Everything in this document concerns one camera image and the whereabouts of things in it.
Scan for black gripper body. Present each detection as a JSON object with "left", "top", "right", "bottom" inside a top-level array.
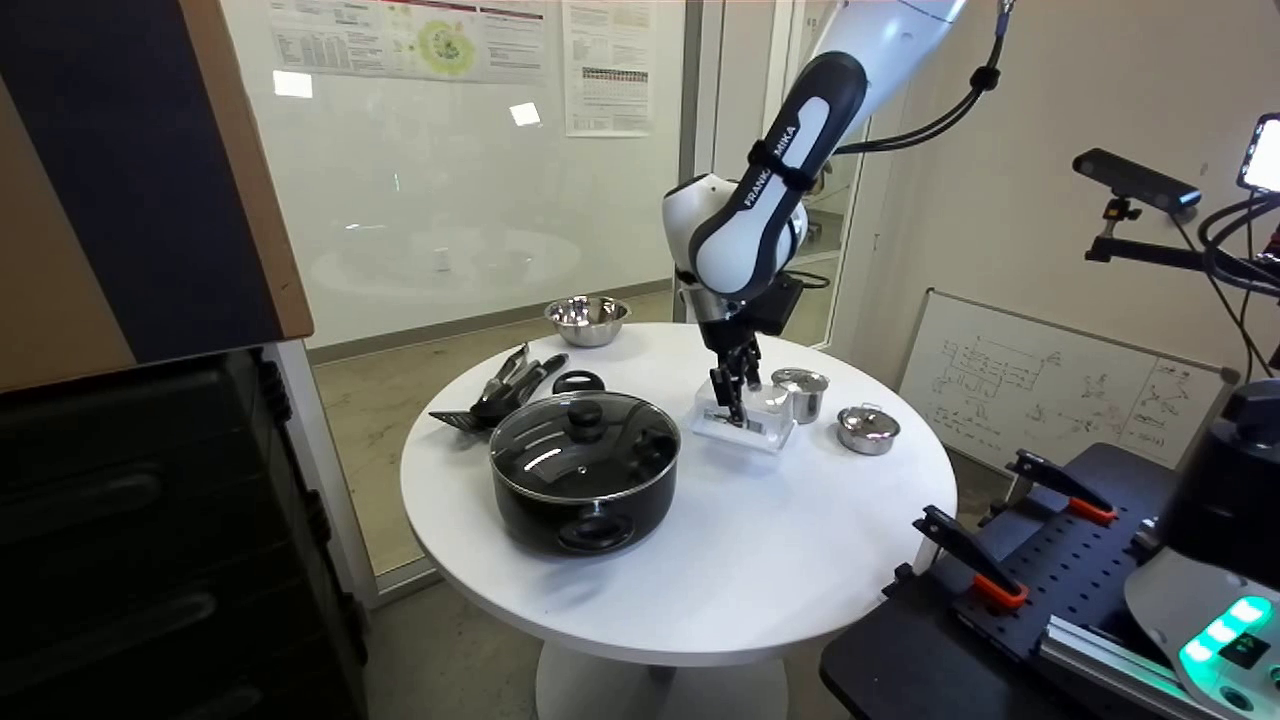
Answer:
[{"left": 689, "top": 278, "right": 777, "bottom": 385}]

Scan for transparent plastic container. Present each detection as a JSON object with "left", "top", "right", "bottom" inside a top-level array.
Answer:
[{"left": 683, "top": 381, "right": 798, "bottom": 459}]

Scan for small open steel cup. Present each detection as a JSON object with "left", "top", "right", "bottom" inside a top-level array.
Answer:
[{"left": 767, "top": 365, "right": 834, "bottom": 429}]

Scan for small steel bowl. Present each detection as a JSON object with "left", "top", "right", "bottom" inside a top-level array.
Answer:
[{"left": 834, "top": 403, "right": 903, "bottom": 459}]

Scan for glass pot lid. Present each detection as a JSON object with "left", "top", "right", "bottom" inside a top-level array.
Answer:
[{"left": 487, "top": 387, "right": 683, "bottom": 508}]

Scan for black cooking pot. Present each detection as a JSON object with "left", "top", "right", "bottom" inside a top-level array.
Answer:
[{"left": 485, "top": 369, "right": 683, "bottom": 560}]

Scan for black kitchen tongs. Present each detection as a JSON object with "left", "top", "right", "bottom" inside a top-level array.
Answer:
[{"left": 429, "top": 340, "right": 573, "bottom": 435}]

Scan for black orange-tipped bar clamp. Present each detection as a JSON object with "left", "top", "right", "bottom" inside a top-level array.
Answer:
[
  {"left": 913, "top": 499, "right": 1033, "bottom": 614},
  {"left": 1006, "top": 448, "right": 1120, "bottom": 528}
]

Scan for white text poster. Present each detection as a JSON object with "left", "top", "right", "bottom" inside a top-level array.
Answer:
[{"left": 561, "top": 0, "right": 662, "bottom": 138}]

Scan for leaning whiteboard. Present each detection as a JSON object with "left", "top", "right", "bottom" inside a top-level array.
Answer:
[{"left": 896, "top": 288, "right": 1235, "bottom": 475}]

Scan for black perforated robot table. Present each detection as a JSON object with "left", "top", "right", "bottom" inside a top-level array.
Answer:
[{"left": 817, "top": 438, "right": 1280, "bottom": 720}]

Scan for poster with green circle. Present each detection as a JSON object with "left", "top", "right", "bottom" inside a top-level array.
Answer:
[{"left": 258, "top": 0, "right": 554, "bottom": 92}]

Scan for black mounted device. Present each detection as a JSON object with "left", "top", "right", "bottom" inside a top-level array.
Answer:
[{"left": 1235, "top": 112, "right": 1280, "bottom": 201}]

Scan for black drawer cabinet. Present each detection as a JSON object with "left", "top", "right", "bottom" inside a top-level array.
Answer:
[{"left": 0, "top": 347, "right": 374, "bottom": 720}]

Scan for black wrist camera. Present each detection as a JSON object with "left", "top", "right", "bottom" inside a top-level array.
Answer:
[{"left": 756, "top": 273, "right": 834, "bottom": 343}]

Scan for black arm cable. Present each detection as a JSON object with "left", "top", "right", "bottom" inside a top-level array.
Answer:
[{"left": 834, "top": 0, "right": 1021, "bottom": 160}]

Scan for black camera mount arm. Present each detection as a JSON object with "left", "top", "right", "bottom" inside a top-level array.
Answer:
[{"left": 1084, "top": 195, "right": 1280, "bottom": 292}]

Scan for black stereo camera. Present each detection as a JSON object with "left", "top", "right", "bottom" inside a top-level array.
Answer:
[{"left": 1072, "top": 144, "right": 1206, "bottom": 222}]

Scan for aluminium profile rail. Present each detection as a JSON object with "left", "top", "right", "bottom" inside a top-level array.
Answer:
[{"left": 1037, "top": 610, "right": 1206, "bottom": 720}]

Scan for black camera cable bundle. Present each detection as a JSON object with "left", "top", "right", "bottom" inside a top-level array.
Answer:
[{"left": 1198, "top": 193, "right": 1280, "bottom": 381}]

